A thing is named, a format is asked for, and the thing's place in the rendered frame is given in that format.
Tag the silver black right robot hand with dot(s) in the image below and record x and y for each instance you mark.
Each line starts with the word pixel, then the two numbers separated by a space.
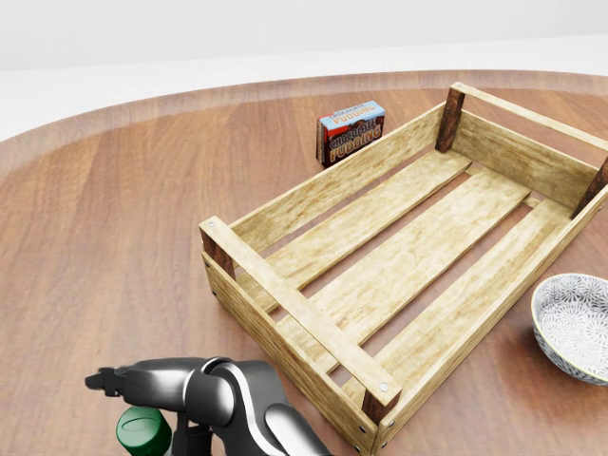
pixel 223 394

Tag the green-capped salad dressing bottle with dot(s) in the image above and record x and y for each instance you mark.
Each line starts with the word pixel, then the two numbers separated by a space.
pixel 141 426

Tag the wooden slat tray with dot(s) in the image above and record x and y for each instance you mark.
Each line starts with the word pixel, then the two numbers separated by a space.
pixel 404 266

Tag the chocolate pudding box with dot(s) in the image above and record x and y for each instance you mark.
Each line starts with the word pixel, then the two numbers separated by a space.
pixel 351 135

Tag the patterned white bowl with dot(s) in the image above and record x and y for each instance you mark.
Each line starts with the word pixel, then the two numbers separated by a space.
pixel 575 323

